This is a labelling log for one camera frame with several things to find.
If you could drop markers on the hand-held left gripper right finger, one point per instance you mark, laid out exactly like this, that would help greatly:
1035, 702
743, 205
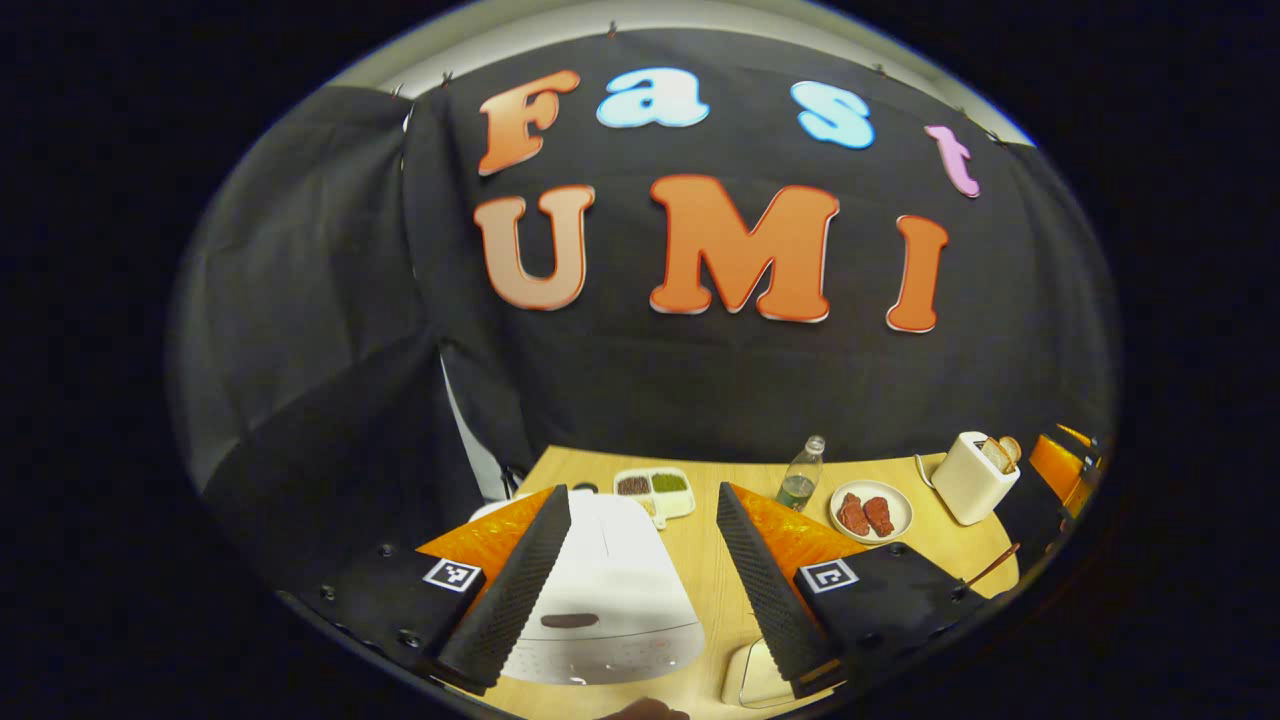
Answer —
770, 600

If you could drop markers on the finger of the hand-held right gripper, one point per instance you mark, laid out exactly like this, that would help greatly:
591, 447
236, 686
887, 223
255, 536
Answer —
1055, 470

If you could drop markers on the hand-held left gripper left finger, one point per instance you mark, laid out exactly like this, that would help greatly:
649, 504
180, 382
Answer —
510, 600

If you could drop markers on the white rice cooker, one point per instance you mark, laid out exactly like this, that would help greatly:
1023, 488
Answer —
620, 580

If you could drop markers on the toasted bread slice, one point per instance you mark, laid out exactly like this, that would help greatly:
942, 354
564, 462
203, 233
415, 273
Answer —
1000, 455

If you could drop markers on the white toaster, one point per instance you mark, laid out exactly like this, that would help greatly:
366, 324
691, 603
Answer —
965, 485

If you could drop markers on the clear plastic water bottle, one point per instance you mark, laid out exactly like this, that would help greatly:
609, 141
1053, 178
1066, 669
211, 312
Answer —
798, 485

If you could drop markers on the red meat piece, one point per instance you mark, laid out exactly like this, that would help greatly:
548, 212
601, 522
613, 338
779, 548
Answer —
853, 515
879, 517

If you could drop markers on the white divided grain dish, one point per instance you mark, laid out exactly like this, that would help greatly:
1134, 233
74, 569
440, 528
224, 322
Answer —
683, 505

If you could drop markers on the white round plate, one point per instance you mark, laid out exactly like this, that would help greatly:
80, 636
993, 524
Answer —
900, 505

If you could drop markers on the black backdrop cloth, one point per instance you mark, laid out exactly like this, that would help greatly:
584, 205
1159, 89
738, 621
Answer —
700, 380

